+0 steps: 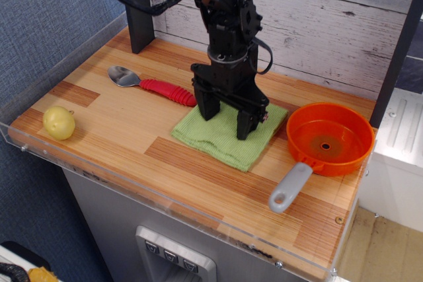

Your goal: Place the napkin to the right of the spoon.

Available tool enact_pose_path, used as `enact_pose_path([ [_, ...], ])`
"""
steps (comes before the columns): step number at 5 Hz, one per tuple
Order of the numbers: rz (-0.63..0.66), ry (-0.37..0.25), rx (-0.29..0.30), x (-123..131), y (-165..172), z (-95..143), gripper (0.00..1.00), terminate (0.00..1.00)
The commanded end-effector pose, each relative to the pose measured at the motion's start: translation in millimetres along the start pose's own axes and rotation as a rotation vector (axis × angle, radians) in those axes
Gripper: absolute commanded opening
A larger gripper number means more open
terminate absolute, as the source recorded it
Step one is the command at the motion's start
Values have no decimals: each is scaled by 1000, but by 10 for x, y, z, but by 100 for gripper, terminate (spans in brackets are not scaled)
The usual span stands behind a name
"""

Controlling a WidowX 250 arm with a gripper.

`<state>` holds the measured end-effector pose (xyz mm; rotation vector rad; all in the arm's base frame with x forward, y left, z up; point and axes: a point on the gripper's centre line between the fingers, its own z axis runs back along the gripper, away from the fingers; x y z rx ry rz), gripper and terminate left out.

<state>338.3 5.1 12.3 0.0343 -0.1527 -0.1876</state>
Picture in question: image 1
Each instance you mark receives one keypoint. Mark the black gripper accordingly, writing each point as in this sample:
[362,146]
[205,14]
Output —
[234,84]

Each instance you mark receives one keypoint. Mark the green cloth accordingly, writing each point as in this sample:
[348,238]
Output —
[217,137]

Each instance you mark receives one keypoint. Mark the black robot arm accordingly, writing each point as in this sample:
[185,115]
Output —
[232,26]

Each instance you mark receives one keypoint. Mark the grey toy fridge cabinet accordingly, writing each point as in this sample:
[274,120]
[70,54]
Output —
[113,219]

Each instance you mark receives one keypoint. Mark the silver dispenser button panel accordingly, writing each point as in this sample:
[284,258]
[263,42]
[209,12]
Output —
[175,257]

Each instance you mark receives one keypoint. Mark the yellow toy potato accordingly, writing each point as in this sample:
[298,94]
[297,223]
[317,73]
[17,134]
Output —
[59,122]

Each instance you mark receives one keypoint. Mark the white toy sink unit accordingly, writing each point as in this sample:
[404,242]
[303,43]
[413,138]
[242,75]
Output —
[392,185]

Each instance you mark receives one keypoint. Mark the clear acrylic table guard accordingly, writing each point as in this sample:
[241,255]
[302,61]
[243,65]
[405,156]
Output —
[123,137]

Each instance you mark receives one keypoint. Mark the yellow object bottom corner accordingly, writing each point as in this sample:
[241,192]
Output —
[41,274]

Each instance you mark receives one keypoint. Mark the orange pot grey handle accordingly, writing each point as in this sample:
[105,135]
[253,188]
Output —
[325,139]

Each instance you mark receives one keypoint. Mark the red handled metal spoon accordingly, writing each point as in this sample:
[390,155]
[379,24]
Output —
[124,77]

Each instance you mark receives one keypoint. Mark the dark left frame post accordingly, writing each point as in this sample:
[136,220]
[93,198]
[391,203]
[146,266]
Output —
[140,27]

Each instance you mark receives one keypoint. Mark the dark frame post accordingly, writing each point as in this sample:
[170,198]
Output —
[406,36]
[140,27]

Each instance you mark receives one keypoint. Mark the dark right frame post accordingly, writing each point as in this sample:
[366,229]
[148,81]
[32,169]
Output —
[406,36]

